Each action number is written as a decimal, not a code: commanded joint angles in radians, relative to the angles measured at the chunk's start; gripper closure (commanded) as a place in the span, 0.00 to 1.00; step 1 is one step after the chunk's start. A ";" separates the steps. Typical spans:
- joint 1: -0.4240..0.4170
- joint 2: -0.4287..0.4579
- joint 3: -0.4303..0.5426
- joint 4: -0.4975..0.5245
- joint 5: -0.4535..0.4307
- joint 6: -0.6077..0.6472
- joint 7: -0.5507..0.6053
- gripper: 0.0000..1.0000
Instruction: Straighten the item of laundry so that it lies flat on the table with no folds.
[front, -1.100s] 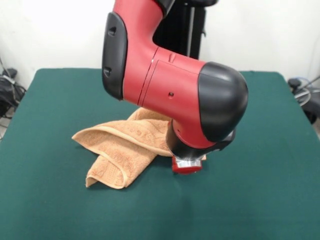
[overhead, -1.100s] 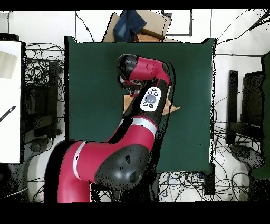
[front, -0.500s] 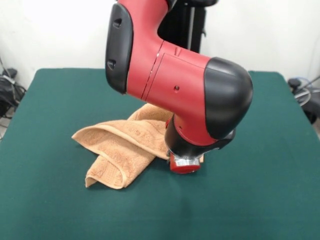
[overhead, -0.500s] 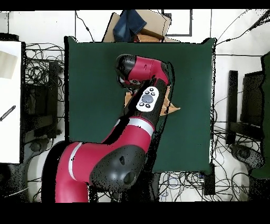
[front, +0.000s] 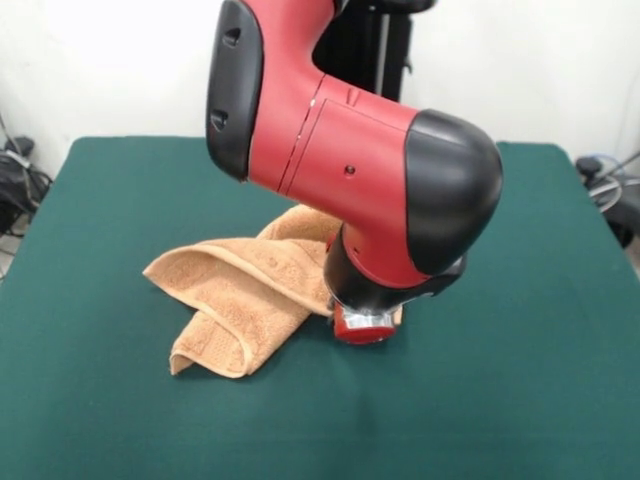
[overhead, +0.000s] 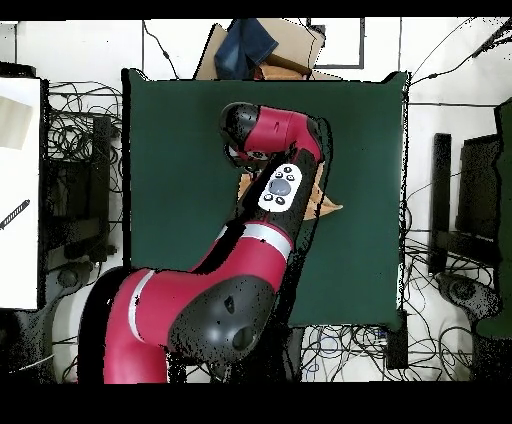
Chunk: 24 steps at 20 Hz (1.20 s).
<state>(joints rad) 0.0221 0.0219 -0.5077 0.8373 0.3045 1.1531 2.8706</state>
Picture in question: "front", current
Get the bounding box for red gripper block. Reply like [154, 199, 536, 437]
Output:
[332, 304, 400, 347]

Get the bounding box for dark green table cloth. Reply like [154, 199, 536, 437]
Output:
[0, 135, 640, 480]

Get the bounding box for tan terry towel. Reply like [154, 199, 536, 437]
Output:
[142, 204, 405, 379]

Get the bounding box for black vertical column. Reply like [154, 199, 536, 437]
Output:
[312, 0, 441, 101]

